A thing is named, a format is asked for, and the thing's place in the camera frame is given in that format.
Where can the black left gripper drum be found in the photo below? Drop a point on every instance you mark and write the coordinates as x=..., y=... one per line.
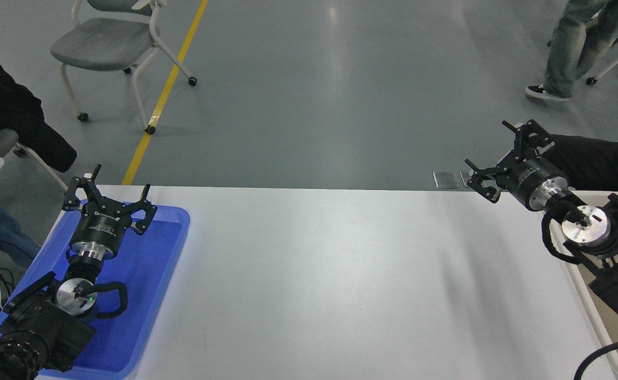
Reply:
x=100, y=227

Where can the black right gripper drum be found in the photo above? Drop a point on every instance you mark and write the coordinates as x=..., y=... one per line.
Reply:
x=525, y=179

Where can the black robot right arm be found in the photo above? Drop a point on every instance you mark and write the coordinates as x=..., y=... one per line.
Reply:
x=586, y=224

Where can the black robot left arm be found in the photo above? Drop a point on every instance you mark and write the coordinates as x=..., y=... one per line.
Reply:
x=39, y=327

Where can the blue plastic tray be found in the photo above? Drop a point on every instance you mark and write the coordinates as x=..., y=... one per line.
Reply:
x=150, y=274

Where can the person in black trousers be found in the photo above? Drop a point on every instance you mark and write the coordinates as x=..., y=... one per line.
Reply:
x=594, y=161

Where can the white framed wheeled chair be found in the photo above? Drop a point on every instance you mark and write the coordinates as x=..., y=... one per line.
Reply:
x=591, y=81

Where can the walking person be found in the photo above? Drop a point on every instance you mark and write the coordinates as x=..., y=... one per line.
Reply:
x=568, y=47

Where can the grey chair with white frame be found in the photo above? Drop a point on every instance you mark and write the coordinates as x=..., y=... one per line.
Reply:
x=103, y=39

